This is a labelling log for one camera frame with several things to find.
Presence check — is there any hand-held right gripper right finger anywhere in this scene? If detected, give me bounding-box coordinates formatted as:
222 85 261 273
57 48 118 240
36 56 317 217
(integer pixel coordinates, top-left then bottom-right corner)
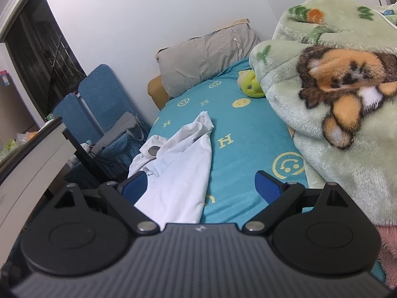
242 170 349 235

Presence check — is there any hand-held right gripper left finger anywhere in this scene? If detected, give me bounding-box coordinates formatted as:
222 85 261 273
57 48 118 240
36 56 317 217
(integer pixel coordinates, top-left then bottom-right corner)
54 171 160 235

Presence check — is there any white t-shirt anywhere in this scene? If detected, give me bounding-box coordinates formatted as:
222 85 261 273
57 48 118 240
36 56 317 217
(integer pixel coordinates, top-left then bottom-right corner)
128 111 215 224

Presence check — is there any teal smiley print bed sheet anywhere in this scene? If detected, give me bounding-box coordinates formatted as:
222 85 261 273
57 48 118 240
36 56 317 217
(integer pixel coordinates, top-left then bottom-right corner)
146 57 311 224

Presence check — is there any grey cloth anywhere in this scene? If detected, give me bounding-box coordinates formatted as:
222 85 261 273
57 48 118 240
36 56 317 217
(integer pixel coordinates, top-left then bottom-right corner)
90 112 145 156

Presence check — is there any small light blue toy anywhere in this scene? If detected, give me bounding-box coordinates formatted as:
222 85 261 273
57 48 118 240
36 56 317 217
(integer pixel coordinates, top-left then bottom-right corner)
70 140 94 165

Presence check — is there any green printed fleece blanket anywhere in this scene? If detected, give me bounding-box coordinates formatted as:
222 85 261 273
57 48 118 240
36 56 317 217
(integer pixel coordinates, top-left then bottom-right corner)
249 0 397 227

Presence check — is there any yellow cushion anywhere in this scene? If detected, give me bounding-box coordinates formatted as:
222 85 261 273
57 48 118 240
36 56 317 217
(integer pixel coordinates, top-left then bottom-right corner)
147 75 169 111

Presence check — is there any short blue covered chair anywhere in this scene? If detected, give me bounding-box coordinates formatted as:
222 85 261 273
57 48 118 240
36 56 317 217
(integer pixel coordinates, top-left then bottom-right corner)
52 93 103 145

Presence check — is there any tall blue covered chair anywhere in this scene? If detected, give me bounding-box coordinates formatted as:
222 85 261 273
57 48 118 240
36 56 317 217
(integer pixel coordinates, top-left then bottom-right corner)
78 64 152 162

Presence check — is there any green plush toy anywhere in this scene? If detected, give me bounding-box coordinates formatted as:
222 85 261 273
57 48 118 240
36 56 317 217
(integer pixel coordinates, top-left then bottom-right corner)
236 70 265 98

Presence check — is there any white table with black legs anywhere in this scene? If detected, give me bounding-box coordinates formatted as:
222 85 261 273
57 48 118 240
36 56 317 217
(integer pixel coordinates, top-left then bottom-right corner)
0 116 109 249

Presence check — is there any clear plastic bag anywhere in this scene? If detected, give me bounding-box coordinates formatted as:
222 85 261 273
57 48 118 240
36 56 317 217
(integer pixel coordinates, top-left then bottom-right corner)
15 130 39 146

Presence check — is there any pink fluffy blanket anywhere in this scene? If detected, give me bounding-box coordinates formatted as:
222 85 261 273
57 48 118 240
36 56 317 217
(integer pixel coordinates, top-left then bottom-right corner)
377 225 397 281

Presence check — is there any grey pillow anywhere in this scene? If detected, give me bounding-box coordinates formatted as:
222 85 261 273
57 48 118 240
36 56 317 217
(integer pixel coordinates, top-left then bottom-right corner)
155 23 261 97

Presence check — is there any brown refrigerator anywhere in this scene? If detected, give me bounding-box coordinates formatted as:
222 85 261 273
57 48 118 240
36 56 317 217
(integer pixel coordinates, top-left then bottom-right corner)
0 81 42 145

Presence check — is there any dark barred window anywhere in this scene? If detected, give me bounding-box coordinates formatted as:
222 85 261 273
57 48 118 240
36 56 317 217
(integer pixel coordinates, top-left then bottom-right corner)
4 0 87 117

